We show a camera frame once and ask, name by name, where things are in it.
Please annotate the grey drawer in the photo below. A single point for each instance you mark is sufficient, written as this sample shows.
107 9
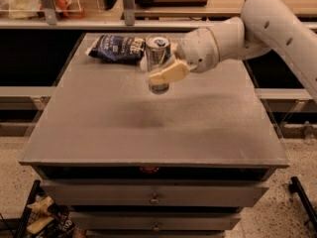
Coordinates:
155 221
155 193

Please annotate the blue chip bag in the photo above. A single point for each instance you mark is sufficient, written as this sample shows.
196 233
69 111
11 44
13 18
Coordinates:
118 49

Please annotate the silver blue redbull can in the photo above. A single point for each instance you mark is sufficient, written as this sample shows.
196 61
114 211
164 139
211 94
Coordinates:
157 52

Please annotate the black wire basket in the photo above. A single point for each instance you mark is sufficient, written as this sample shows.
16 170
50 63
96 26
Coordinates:
36 193

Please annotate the black stand leg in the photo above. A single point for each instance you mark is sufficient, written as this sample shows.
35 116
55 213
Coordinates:
296 187

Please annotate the snack bag in basket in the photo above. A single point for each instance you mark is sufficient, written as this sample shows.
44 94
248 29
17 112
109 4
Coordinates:
49 220

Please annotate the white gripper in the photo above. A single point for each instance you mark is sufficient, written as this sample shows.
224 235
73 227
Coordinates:
198 50

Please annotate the metal shelf rail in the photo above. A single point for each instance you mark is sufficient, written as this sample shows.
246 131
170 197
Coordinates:
94 26

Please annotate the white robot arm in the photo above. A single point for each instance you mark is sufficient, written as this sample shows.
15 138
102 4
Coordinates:
263 26

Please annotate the grey drawer cabinet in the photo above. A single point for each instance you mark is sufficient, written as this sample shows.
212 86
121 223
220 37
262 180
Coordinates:
103 123

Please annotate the upper grey drawer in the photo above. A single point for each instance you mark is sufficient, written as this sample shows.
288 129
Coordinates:
155 193

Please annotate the clear acrylic box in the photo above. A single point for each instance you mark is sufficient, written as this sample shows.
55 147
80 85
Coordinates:
28 9

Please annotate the lower grey drawer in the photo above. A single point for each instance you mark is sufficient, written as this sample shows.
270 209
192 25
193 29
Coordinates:
155 221

